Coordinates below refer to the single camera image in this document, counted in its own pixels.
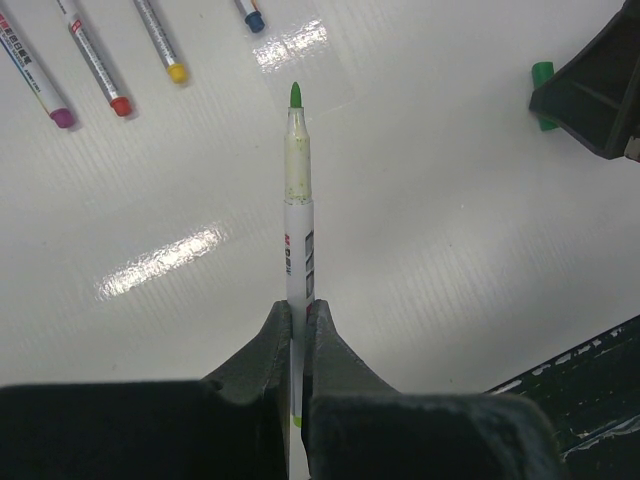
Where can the purple whiteboard marker pen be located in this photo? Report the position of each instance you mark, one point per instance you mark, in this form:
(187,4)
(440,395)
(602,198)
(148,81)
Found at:
(36,78)

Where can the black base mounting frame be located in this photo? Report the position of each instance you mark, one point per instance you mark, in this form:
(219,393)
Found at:
(588,392)

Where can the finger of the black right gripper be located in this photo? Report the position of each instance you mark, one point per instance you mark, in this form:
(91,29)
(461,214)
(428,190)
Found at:
(595,96)

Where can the green pen cap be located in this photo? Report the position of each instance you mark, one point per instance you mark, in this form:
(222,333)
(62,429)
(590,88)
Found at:
(541,72)

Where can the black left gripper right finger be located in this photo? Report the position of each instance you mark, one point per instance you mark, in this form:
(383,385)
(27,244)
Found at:
(356,426)

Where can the red whiteboard marker pen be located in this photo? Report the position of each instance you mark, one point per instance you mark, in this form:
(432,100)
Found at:
(81,34)

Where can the green whiteboard marker pen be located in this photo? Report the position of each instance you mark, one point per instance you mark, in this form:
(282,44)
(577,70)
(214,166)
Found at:
(298,241)

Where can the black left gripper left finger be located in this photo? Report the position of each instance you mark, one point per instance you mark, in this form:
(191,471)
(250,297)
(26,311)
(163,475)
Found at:
(231,424)

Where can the yellow whiteboard marker pen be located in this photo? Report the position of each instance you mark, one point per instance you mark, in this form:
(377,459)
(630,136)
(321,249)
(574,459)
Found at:
(175,69)

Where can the blue whiteboard marker pen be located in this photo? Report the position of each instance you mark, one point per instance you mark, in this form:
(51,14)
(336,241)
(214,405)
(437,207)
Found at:
(251,15)

